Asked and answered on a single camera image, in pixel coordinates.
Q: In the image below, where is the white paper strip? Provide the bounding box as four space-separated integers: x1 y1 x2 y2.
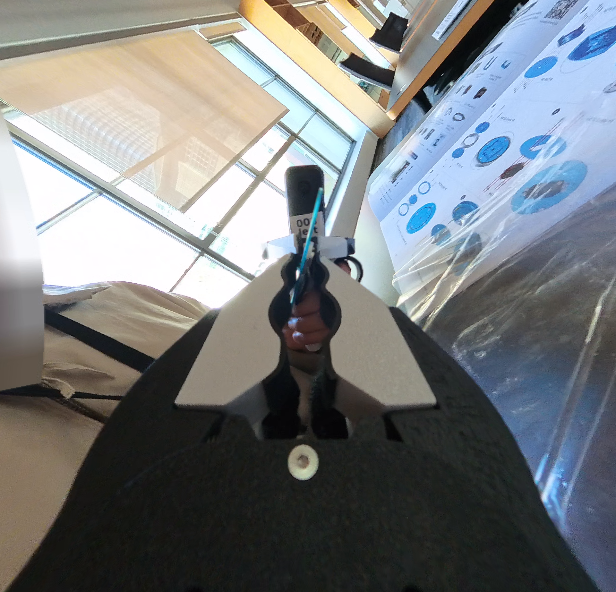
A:
431 0 488 40

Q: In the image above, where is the wood edged side desk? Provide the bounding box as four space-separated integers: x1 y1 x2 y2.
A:
385 0 518 121

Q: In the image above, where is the beige roller blind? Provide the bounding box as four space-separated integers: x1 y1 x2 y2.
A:
0 29 289 212

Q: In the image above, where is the person's left hand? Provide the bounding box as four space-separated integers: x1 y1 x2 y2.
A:
281 289 331 353

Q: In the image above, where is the white assembly guide sheet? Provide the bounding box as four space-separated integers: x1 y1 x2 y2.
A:
368 0 616 285

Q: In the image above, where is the blue round metal disc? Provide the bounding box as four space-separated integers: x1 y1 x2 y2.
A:
289 190 324 306

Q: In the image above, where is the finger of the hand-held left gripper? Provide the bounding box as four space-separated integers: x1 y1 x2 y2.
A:
261 237 296 262
315 236 357 261

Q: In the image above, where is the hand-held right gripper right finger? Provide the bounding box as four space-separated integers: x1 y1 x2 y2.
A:
312 259 438 440

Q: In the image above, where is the black office chair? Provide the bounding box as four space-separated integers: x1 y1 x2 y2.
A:
371 12 410 51
339 53 395 90

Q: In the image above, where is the thin black cord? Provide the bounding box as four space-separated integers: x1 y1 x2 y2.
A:
0 389 123 403

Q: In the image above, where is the large window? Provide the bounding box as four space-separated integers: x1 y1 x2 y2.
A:
0 34 366 309

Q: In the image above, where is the black shoulder strap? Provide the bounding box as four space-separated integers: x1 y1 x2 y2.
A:
43 308 155 373

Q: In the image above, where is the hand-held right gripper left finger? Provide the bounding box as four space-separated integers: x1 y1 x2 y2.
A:
174 254 302 440

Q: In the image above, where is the clear plastic bag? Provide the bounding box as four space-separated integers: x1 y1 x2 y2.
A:
392 183 616 530

